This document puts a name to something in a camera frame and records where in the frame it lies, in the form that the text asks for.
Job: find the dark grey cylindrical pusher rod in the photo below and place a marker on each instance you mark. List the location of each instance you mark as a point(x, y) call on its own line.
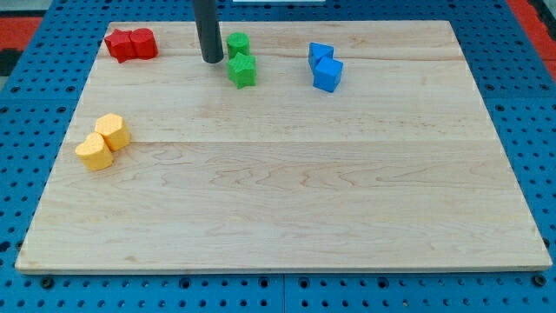
point(208, 30)

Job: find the green circle block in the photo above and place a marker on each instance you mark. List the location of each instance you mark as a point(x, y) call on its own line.
point(238, 42)

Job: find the green star block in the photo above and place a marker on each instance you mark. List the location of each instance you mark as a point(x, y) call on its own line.
point(242, 70)

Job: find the red circle block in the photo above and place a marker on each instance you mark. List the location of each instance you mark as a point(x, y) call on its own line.
point(144, 43)

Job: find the red star block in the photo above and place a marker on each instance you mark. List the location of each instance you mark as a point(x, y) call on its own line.
point(120, 45)

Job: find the blue triangle block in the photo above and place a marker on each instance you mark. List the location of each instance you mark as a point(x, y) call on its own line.
point(317, 51)

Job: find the blue cube block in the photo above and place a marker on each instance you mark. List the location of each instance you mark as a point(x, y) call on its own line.
point(327, 74)

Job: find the yellow hexagon block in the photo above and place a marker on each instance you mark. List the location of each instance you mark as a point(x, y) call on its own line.
point(114, 131)

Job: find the light wooden board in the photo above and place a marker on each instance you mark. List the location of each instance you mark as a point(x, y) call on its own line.
point(399, 170)

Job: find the yellow heart block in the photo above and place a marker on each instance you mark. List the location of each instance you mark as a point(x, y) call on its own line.
point(94, 152)

